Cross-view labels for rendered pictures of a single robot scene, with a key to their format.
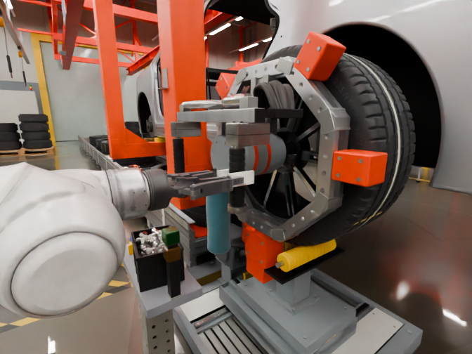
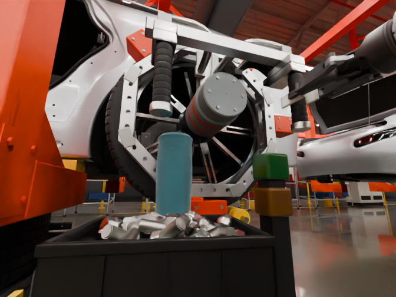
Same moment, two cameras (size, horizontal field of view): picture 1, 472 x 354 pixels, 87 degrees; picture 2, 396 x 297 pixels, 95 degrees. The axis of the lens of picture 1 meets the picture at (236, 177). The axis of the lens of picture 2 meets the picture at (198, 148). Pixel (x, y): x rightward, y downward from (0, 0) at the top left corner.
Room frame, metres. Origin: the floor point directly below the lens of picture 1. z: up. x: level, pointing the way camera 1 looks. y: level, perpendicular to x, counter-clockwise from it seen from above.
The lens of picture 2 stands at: (0.66, 0.48, 0.61)
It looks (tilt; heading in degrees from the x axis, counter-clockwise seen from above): 12 degrees up; 288
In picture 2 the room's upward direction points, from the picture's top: straight up
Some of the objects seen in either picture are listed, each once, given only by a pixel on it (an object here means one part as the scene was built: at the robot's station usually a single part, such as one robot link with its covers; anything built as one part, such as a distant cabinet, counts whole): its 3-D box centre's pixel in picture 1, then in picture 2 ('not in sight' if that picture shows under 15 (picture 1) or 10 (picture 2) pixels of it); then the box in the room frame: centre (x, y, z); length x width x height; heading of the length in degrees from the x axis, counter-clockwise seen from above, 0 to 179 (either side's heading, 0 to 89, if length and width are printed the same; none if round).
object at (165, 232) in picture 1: (171, 236); (270, 167); (0.64, 0.18, 0.64); 0.04 x 0.04 x 0.04; 35
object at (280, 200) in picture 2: (171, 252); (272, 201); (0.64, 0.18, 0.59); 0.04 x 0.04 x 0.04; 35
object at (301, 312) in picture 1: (293, 275); not in sight; (0.92, -0.24, 0.32); 0.40 x 0.30 x 0.28; 35
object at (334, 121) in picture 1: (265, 152); (204, 117); (0.83, -0.10, 0.85); 0.54 x 0.07 x 0.54; 35
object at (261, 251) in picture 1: (270, 249); (201, 225); (0.85, -0.13, 0.48); 0.16 x 0.12 x 0.17; 125
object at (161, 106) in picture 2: (179, 159); (162, 77); (0.83, 0.19, 0.83); 0.04 x 0.04 x 0.16
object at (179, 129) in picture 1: (186, 128); (163, 45); (0.85, 0.17, 0.93); 0.09 x 0.05 x 0.05; 125
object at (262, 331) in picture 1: (282, 306); not in sight; (0.97, -0.21, 0.13); 0.50 x 0.36 x 0.10; 35
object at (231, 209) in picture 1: (237, 178); (297, 101); (0.55, 0.00, 0.83); 0.04 x 0.04 x 0.16
